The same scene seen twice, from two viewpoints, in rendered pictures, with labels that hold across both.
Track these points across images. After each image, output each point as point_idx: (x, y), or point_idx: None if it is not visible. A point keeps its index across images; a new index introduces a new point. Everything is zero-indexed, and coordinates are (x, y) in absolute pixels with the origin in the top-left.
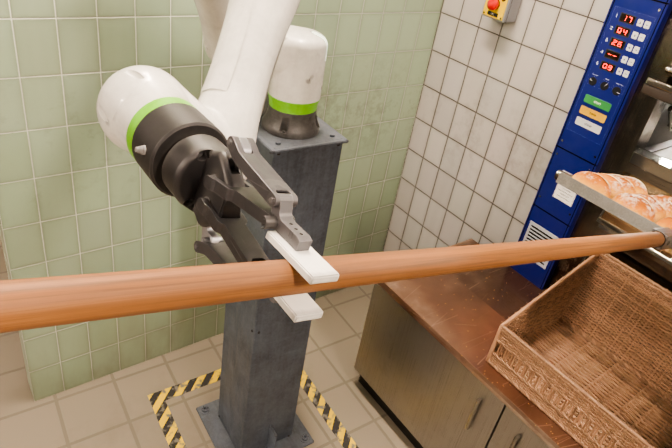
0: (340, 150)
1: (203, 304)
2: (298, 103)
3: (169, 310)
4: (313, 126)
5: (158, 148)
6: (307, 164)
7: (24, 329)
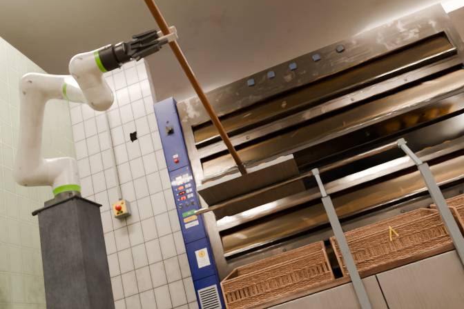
0: (99, 210)
1: (161, 15)
2: (74, 183)
3: (157, 11)
4: None
5: (111, 45)
6: (89, 212)
7: None
